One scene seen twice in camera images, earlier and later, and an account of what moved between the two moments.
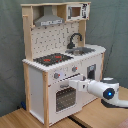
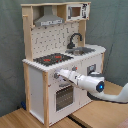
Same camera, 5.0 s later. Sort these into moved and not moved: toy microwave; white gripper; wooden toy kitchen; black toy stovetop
Moved: white gripper
Not moved: toy microwave; wooden toy kitchen; black toy stovetop
